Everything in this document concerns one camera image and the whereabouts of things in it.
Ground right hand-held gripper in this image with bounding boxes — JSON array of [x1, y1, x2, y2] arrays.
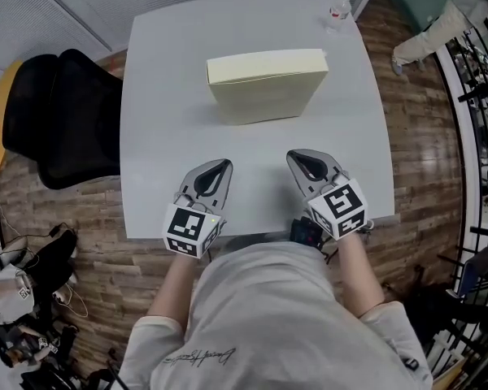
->
[[285, 148, 369, 241]]

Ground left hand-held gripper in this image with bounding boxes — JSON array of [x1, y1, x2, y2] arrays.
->
[[161, 158, 234, 261]]

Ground person's left forearm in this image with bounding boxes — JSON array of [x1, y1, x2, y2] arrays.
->
[[146, 253, 196, 332]]

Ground person's right forearm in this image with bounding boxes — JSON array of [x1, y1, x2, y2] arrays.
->
[[337, 232, 386, 320]]

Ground white long table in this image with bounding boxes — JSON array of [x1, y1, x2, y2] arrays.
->
[[120, 0, 395, 241]]

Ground black battery pack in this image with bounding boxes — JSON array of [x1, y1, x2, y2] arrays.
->
[[289, 216, 323, 252]]

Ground person's light grey shirt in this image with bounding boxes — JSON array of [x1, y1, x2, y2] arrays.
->
[[117, 241, 434, 390]]

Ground black mesh office chair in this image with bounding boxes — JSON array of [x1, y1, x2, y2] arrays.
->
[[2, 48, 124, 190]]

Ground clear plastic water bottle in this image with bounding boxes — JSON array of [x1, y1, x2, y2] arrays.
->
[[324, 0, 353, 34]]

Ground pile of black equipment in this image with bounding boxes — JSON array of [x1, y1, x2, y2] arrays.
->
[[0, 227, 119, 390]]

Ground black metal railing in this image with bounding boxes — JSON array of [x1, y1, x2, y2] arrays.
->
[[434, 14, 488, 381]]

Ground glass partition with blinds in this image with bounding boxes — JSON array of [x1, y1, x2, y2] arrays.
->
[[0, 0, 383, 71]]

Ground pale thin cable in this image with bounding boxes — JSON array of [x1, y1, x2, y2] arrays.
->
[[50, 281, 89, 319]]

